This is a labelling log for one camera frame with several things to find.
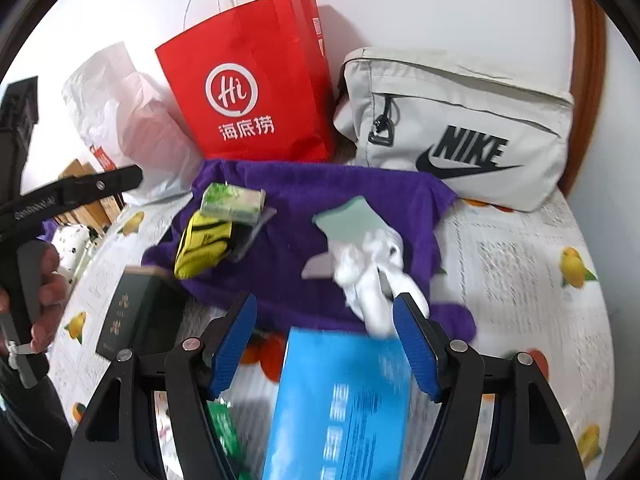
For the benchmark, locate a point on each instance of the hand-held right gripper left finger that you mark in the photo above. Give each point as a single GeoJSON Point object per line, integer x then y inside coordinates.
{"type": "Point", "coordinates": [232, 355]}

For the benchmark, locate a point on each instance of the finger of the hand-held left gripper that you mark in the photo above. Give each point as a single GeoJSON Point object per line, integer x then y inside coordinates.
{"type": "Point", "coordinates": [112, 181]}

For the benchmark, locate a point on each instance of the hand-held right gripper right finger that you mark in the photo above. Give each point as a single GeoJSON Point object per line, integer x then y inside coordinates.
{"type": "Point", "coordinates": [417, 350]}

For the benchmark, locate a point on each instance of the white sock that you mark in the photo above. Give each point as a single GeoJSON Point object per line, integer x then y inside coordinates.
{"type": "Point", "coordinates": [370, 285]}

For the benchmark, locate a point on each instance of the blue tissue pack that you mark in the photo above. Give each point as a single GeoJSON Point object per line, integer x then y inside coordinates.
{"type": "Point", "coordinates": [340, 410]}

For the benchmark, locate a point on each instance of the black pouch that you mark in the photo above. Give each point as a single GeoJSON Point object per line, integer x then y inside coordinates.
{"type": "Point", "coordinates": [252, 235]}

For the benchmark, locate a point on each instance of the green wet wipes pack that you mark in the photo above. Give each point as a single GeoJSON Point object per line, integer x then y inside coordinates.
{"type": "Point", "coordinates": [232, 202]}

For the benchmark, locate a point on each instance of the light green cloth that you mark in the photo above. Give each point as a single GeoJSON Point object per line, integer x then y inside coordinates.
{"type": "Point", "coordinates": [350, 222]}

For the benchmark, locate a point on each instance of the person's left hand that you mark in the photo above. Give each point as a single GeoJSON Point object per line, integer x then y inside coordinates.
{"type": "Point", "coordinates": [50, 290]}

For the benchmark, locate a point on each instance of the wooden nightstand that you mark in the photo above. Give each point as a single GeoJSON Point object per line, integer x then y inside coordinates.
{"type": "Point", "coordinates": [85, 210]}

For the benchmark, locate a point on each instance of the white polka dot pillow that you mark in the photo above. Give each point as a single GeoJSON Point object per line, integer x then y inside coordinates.
{"type": "Point", "coordinates": [72, 250]}

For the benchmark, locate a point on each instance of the white plastic shopping bag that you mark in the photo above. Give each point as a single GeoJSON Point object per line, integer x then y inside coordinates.
{"type": "Point", "coordinates": [130, 125]}

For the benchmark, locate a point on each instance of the green patterned packet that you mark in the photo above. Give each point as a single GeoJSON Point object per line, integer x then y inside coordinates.
{"type": "Point", "coordinates": [225, 430]}

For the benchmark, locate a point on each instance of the dark green tin box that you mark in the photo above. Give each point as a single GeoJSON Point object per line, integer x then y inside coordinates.
{"type": "Point", "coordinates": [135, 315]}

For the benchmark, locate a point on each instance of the purple towel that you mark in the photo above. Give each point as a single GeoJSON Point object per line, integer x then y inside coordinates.
{"type": "Point", "coordinates": [290, 240]}

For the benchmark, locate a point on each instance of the fruit print tablecloth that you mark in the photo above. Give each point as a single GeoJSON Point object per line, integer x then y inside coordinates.
{"type": "Point", "coordinates": [520, 270]}

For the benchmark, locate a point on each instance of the red paper bag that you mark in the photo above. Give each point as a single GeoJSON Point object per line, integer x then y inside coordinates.
{"type": "Point", "coordinates": [250, 90]}

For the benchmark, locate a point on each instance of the person's dark clothing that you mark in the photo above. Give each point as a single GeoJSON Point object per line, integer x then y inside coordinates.
{"type": "Point", "coordinates": [30, 425]}

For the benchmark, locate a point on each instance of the grey waist bag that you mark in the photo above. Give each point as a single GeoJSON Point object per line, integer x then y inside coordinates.
{"type": "Point", "coordinates": [450, 110]}

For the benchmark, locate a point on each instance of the wooden door frame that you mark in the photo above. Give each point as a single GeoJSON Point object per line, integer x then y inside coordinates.
{"type": "Point", "coordinates": [590, 85]}

